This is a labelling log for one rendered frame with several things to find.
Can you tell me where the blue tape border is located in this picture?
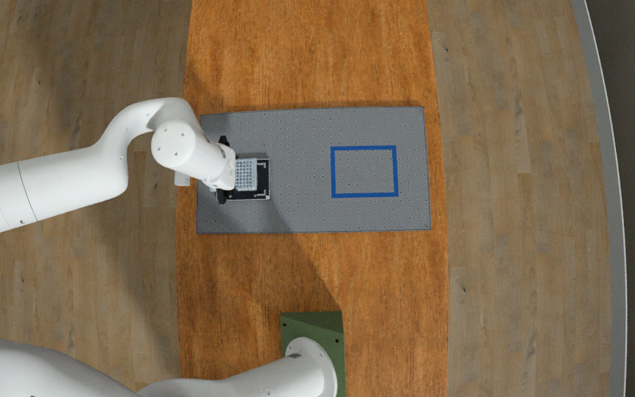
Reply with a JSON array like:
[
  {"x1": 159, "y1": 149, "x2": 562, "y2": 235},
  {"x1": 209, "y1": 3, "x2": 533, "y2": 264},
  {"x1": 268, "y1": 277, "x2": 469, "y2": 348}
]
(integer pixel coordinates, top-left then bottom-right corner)
[{"x1": 331, "y1": 145, "x2": 399, "y2": 198}]

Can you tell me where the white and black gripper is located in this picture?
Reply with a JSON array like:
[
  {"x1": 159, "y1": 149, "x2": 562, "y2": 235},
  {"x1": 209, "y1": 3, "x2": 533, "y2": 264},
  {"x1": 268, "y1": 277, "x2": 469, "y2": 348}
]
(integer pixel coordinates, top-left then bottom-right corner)
[{"x1": 202, "y1": 136, "x2": 238, "y2": 204}]

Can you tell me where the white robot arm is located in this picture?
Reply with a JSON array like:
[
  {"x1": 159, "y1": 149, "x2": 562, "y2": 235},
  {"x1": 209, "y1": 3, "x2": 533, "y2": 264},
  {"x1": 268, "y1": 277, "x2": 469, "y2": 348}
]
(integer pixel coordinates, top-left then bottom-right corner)
[{"x1": 0, "y1": 97, "x2": 337, "y2": 397}]

